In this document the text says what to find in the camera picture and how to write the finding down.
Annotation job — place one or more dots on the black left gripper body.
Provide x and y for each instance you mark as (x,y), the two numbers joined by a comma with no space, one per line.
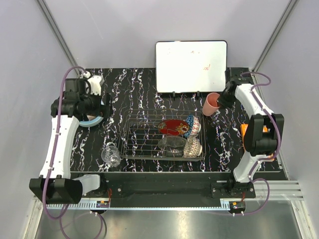
(93,105)

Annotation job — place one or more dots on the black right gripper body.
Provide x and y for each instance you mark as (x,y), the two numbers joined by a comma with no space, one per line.
(226,100)

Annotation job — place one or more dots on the pink plastic cup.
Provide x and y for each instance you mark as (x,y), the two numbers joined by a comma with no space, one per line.
(210,105)

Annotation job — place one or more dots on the blue geometric patterned bowl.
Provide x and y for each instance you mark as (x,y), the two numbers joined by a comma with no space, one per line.
(194,126)

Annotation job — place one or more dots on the clear faceted glass tumbler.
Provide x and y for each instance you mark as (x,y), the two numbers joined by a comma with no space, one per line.
(111,156)

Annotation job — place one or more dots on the red floral plate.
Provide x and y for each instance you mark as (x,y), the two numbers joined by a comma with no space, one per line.
(173,127)

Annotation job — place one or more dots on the brown checkered patterned bowl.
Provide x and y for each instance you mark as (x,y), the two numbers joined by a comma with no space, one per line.
(193,148)

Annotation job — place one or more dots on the clear glass bowl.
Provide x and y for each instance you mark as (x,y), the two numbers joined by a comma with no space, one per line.
(172,146)

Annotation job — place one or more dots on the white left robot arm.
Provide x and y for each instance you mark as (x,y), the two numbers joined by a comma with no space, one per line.
(54,184)

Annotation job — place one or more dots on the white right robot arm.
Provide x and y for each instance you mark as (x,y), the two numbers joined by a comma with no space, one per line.
(263,136)

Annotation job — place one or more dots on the light blue headphones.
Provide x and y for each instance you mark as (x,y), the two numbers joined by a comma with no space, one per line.
(92,114)

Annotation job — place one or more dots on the orange treehouse book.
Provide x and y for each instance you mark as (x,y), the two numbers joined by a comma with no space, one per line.
(243,128)

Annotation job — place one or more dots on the white dry-erase board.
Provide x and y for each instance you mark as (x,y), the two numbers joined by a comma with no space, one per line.
(191,66)

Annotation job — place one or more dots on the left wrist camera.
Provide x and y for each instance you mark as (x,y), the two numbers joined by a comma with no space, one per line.
(74,86)

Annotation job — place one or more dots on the black wire dish rack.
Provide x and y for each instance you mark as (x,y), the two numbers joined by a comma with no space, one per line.
(140,135)

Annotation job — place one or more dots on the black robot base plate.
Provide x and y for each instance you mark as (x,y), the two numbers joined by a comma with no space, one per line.
(169,189)

